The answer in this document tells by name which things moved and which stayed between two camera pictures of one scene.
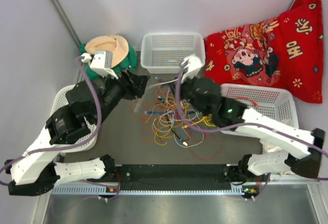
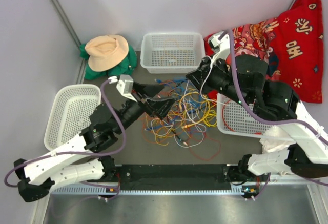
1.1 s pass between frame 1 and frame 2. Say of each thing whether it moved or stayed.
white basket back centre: stayed
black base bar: stayed
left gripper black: moved
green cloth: stayed
